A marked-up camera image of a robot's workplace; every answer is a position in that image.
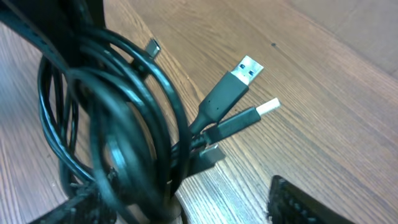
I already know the thick black USB cable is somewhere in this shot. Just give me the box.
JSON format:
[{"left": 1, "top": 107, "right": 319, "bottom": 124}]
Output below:
[{"left": 37, "top": 26, "right": 265, "bottom": 224}]

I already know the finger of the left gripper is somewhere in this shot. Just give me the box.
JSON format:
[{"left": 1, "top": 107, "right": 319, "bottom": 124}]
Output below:
[
  {"left": 29, "top": 184, "right": 117, "bottom": 224},
  {"left": 1, "top": 0, "right": 105, "bottom": 67}
]

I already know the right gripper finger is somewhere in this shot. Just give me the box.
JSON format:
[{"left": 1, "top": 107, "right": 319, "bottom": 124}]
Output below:
[{"left": 267, "top": 175, "right": 353, "bottom": 224}]

